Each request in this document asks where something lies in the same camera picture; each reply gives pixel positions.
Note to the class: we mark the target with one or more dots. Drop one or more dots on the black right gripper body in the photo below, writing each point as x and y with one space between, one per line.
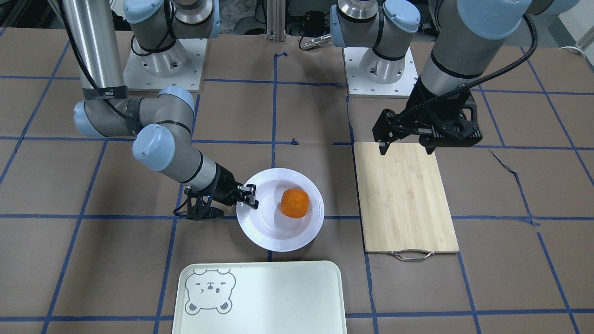
224 184

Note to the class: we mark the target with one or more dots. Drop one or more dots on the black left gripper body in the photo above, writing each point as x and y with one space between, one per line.
423 103

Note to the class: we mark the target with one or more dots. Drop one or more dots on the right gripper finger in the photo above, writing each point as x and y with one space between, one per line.
248 189
251 202

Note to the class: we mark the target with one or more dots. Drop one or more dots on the white round plate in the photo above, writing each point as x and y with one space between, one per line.
267 226

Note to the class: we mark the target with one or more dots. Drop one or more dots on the orange fruit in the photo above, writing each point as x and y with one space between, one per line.
294 203

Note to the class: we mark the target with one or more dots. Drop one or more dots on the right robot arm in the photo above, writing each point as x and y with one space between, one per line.
161 126

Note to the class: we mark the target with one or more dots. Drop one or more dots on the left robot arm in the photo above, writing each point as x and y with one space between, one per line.
471 32

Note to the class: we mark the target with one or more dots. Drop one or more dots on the cream bear tray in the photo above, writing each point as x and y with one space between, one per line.
300 297

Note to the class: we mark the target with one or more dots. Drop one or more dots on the bamboo cutting board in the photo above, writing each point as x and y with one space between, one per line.
404 208

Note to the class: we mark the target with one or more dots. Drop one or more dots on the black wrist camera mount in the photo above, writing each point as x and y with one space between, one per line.
198 206

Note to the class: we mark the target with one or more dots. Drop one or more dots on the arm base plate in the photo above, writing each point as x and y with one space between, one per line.
181 66
369 76

